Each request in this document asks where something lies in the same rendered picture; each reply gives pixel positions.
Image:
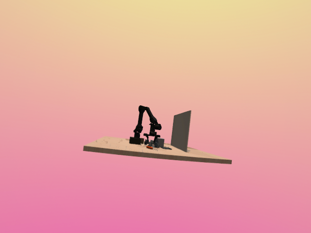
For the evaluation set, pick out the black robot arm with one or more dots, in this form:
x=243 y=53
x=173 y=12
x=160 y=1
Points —
x=154 y=124

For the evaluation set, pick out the dark grey wall panel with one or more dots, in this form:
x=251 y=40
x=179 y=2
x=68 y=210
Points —
x=181 y=129

